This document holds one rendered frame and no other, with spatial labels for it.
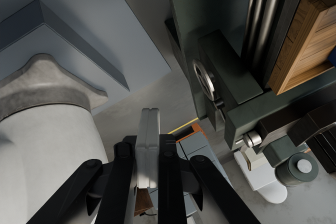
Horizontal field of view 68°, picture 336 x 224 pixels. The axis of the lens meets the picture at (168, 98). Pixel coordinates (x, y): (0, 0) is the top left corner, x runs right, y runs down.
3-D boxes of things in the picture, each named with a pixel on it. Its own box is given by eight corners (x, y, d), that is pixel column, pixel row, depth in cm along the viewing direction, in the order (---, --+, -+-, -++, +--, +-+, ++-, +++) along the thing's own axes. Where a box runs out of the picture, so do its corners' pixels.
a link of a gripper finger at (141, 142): (148, 189, 16) (137, 189, 16) (151, 138, 23) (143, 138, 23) (146, 148, 15) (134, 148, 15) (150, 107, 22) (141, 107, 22)
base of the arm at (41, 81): (51, 139, 56) (56, 161, 54) (-57, 112, 37) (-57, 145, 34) (119, 100, 54) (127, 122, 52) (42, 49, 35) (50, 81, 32)
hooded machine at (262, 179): (232, 154, 740) (262, 209, 670) (230, 151, 675) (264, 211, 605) (258, 141, 730) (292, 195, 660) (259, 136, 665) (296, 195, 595)
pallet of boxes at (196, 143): (151, 160, 422) (175, 221, 378) (134, 155, 360) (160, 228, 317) (204, 132, 410) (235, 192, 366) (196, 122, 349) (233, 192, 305)
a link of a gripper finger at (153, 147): (146, 148, 15) (159, 147, 15) (150, 107, 22) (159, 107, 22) (148, 189, 16) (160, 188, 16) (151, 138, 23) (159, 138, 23)
